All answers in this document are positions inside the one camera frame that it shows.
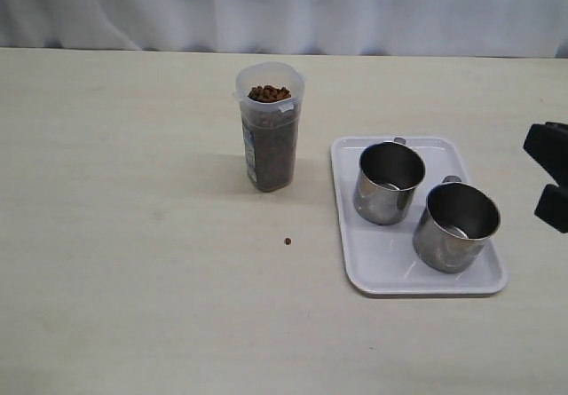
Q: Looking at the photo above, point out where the steel cup with kibble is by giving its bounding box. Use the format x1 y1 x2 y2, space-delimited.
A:
353 137 426 225
413 175 501 273

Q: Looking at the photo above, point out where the white rectangular plastic tray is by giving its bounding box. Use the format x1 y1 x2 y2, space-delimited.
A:
330 135 509 296

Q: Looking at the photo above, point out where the white curtain backdrop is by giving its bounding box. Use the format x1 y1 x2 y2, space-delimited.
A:
1 0 567 58

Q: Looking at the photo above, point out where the clear plastic tall container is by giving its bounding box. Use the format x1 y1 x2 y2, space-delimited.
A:
234 61 305 192

